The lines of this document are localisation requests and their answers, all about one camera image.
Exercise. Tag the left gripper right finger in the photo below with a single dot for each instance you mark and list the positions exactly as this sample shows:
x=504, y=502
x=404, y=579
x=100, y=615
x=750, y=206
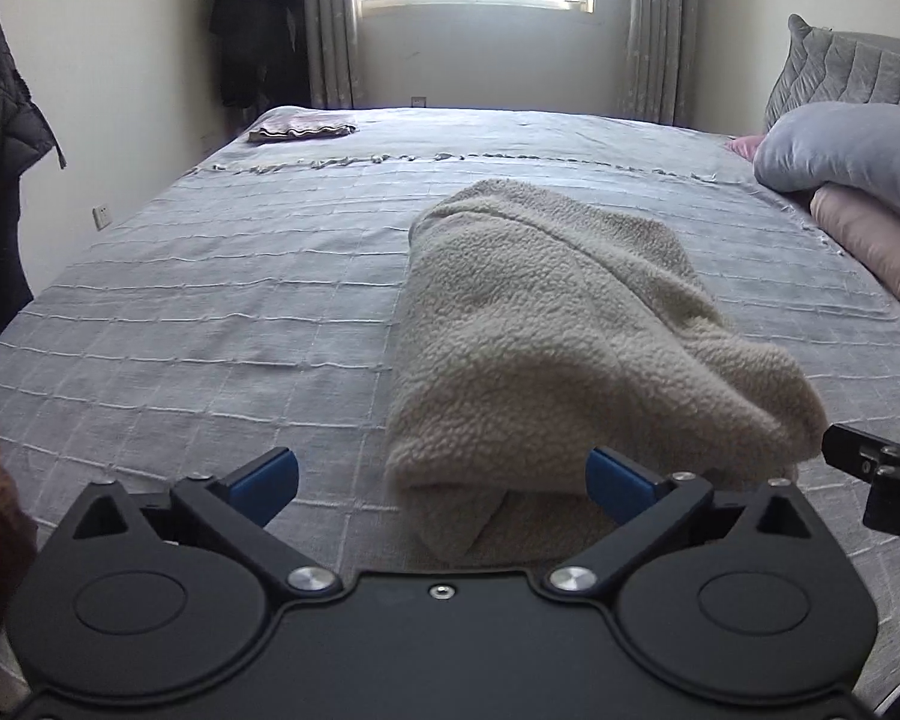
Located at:
x=649, y=511

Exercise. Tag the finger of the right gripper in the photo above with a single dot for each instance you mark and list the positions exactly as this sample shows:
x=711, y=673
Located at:
x=874, y=461

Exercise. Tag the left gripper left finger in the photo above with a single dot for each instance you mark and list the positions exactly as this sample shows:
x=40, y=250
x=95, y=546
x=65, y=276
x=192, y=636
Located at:
x=229, y=516

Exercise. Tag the cream fleece jacket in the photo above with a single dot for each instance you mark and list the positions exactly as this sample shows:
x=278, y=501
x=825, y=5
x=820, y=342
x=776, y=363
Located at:
x=533, y=329

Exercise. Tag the grey checked bedspread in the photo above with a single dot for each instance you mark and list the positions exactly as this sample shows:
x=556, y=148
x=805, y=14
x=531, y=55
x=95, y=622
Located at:
x=253, y=302

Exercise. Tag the blue-grey pillow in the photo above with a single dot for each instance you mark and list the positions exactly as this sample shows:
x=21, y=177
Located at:
x=854, y=145

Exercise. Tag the small pink pillow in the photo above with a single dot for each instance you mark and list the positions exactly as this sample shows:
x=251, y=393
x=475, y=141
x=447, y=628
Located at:
x=746, y=147

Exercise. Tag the grey quilted cushion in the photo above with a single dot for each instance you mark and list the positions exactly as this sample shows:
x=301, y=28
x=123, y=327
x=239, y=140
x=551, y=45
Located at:
x=821, y=66

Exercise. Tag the grey upholstered headboard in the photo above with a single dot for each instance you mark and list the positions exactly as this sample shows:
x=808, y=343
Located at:
x=878, y=42

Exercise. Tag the right grey curtain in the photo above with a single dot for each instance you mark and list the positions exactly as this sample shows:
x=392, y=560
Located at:
x=660, y=68

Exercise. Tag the grey curtain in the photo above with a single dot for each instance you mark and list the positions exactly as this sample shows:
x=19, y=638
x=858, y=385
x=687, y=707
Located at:
x=333, y=53
x=660, y=68

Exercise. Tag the left grey curtain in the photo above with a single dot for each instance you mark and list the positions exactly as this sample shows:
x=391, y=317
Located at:
x=333, y=53

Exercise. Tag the dark hanging coat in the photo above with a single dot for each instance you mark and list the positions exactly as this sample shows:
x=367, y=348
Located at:
x=263, y=52

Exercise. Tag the wall socket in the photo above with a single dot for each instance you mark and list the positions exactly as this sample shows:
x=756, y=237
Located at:
x=102, y=217

